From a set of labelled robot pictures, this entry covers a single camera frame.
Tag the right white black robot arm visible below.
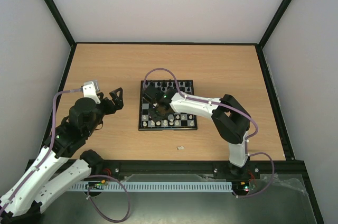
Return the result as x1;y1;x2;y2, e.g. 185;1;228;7
142;85;251;178

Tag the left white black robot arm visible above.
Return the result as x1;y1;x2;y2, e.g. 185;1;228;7
1;83;124;223

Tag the folding black white chessboard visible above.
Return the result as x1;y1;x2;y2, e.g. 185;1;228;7
138;79;198;131

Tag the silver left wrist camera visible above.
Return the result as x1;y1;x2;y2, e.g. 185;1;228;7
81;80;104;104

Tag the black aluminium mounting rail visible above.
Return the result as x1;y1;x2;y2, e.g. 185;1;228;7
92;160;308;181

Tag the light blue slotted cable duct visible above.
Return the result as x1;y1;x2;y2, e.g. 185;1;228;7
68;181;233;192

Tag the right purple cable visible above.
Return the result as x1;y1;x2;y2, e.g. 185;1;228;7
143;68;275;199

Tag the black enclosure frame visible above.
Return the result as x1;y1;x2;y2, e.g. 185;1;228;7
44;0;324;223

